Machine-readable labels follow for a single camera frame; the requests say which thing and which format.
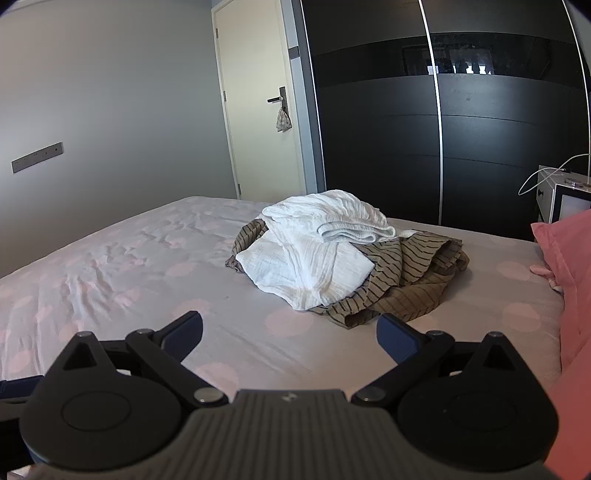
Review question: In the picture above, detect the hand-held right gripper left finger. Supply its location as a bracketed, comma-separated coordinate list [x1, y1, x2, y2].
[60, 311, 229, 407]

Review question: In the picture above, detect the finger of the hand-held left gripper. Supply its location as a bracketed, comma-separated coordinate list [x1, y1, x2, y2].
[0, 375, 44, 420]

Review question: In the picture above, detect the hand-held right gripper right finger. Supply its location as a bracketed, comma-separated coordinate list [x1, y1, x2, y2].
[350, 314, 525, 407]

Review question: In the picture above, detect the brown striped garment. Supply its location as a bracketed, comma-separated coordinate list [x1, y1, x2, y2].
[225, 219, 471, 328]

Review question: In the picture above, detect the white crinkle top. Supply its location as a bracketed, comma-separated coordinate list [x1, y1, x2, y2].
[235, 228, 375, 311]

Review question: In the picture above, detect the pink pillow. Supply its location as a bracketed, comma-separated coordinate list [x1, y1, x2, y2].
[531, 210, 591, 480]

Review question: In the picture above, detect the black sliding wardrobe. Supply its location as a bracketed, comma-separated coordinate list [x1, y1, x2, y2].
[295, 0, 591, 241]

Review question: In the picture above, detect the cream door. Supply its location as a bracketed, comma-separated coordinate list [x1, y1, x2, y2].
[211, 0, 308, 200]

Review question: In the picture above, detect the grey wall switch panel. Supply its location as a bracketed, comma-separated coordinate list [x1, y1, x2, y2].
[11, 142, 64, 174]

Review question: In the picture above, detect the white cable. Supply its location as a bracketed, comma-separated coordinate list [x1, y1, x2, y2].
[518, 153, 591, 195]

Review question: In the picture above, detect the black door handle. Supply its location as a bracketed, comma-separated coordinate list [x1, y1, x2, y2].
[267, 87, 291, 112]

